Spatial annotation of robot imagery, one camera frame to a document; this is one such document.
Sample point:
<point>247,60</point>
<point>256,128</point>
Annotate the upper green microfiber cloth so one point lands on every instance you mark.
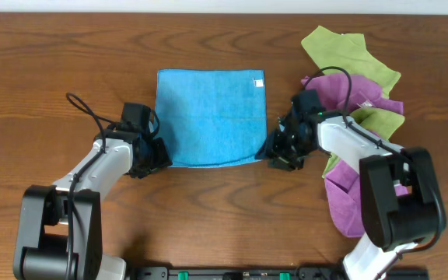
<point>348,51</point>

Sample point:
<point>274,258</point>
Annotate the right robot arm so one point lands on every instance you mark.
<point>402,209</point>

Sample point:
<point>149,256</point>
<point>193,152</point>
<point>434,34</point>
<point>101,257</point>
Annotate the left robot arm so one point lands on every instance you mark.
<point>60,226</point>

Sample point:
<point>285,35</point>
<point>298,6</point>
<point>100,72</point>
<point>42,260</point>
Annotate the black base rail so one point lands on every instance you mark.
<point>302,273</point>

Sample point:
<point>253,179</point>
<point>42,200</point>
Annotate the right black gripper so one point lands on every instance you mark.
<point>282,148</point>

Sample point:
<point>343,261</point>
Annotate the upper purple microfiber cloth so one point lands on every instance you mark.
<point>332,90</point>

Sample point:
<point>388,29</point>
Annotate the lower green microfiber cloth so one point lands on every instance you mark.
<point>377,120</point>

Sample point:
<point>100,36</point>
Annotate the blue microfiber cloth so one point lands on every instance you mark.
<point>211,119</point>

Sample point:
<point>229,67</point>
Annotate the purple microfiber cloth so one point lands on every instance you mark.
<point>332,90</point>
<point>343,195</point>

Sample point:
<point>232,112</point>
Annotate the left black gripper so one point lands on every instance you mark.
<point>155,156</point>

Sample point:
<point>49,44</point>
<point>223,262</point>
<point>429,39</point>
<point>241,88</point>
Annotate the green microfiber cloth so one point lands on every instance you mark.
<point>377,120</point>
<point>348,51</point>

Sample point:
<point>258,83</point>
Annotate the lower purple microfiber cloth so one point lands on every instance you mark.
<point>343,195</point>

